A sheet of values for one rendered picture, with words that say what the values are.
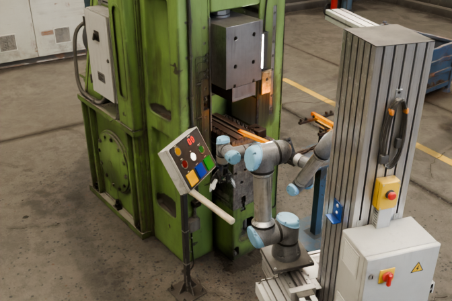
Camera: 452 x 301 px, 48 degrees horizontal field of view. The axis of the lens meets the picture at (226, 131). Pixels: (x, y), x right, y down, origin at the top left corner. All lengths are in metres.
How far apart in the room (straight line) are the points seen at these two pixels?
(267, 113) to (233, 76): 0.63
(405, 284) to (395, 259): 0.17
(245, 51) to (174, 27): 0.48
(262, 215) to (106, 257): 1.85
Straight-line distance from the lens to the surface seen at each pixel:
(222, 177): 2.89
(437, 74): 7.06
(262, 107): 3.72
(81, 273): 3.98
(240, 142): 3.48
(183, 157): 2.97
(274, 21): 3.58
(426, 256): 2.30
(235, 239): 3.82
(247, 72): 3.31
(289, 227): 2.58
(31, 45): 8.31
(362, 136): 2.07
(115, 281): 3.86
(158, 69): 3.46
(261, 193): 2.44
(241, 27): 3.18
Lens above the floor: 2.58
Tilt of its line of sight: 27 degrees down
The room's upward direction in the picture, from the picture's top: straight up
